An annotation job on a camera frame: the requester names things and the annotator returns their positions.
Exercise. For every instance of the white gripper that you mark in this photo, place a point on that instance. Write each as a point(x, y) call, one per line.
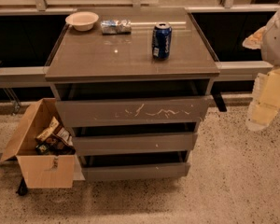
point(277, 42)

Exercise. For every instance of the grey drawer cabinet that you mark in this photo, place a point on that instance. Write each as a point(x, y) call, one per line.
point(91, 66)

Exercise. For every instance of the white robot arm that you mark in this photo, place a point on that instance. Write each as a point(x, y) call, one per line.
point(270, 47)

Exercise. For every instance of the silver snack bag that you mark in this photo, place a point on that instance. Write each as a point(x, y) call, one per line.
point(116, 27)

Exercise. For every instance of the grey top drawer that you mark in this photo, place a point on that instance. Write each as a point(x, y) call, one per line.
point(131, 111)

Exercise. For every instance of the white paper bowl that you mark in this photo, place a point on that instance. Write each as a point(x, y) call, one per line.
point(82, 21)

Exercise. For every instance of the tan snack bag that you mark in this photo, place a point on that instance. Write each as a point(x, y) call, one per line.
point(48, 131)

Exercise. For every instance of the grey middle drawer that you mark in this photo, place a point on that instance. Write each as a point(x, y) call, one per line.
point(138, 143)

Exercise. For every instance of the dark snack packets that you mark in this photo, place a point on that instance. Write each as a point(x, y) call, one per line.
point(54, 145)

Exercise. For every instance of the grey drawer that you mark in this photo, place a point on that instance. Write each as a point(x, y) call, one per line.
point(138, 143)
point(148, 171)
point(131, 111)

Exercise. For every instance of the blue soda can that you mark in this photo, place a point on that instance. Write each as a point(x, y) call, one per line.
point(161, 40)

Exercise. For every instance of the grey bottom drawer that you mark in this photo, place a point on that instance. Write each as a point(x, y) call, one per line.
point(148, 171)

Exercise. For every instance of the open cardboard box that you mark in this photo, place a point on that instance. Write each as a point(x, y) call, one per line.
point(39, 171)

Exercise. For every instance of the black cabinet side bracket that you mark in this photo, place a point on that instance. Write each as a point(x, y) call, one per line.
point(217, 96)

